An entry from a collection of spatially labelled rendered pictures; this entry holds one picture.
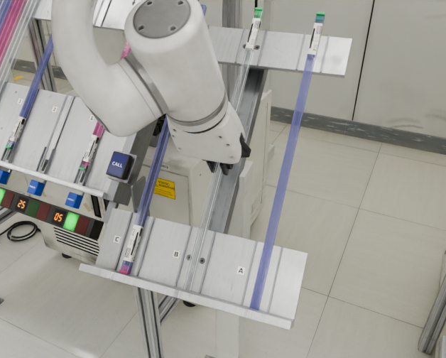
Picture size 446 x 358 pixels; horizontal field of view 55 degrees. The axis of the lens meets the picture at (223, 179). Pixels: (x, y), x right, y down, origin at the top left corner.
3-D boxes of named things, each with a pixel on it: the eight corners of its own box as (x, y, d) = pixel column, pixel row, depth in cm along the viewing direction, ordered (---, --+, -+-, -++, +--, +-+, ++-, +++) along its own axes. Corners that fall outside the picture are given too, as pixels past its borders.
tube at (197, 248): (256, 12, 78) (255, 8, 77) (263, 13, 78) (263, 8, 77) (183, 289, 68) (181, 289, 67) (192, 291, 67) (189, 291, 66)
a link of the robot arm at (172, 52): (176, 138, 52) (238, 96, 53) (138, 67, 40) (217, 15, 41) (144, 95, 56) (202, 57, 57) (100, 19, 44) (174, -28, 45)
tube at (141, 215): (130, 274, 70) (126, 273, 69) (122, 272, 71) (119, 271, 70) (207, 8, 81) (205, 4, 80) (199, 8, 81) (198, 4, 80)
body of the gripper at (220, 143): (152, 122, 57) (175, 161, 66) (225, 133, 54) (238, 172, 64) (170, 77, 59) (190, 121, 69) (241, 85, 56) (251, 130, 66)
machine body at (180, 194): (197, 318, 151) (190, 169, 117) (47, 258, 176) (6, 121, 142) (263, 215, 200) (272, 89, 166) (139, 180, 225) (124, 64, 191)
